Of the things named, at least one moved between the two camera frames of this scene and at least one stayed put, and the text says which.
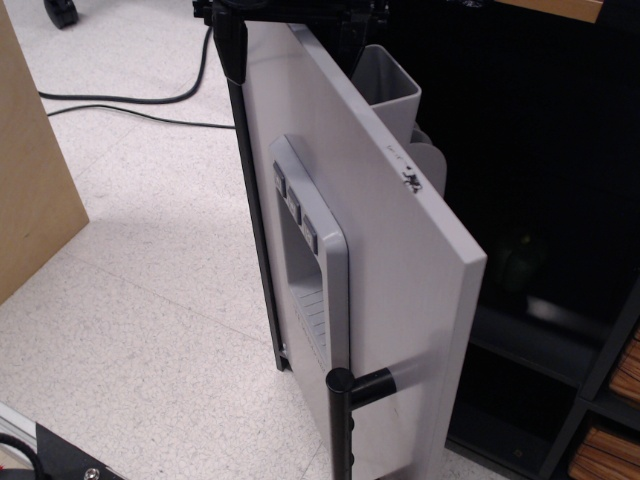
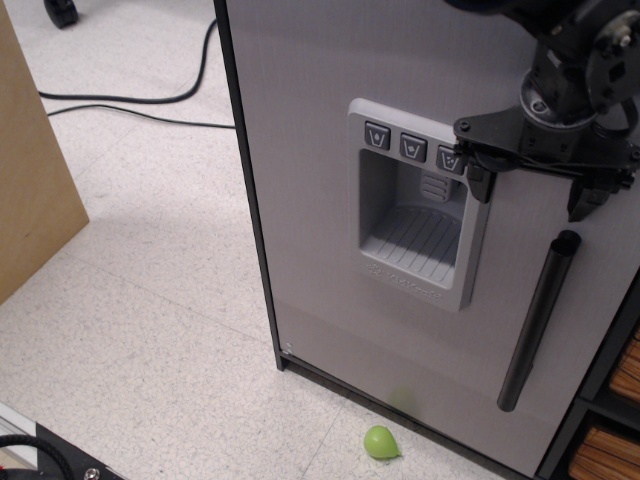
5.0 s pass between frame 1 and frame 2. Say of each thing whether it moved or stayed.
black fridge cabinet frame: moved
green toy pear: moved
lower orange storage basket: stayed
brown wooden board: stayed
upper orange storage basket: stayed
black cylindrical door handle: moved
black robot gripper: moved
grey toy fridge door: moved
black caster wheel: stayed
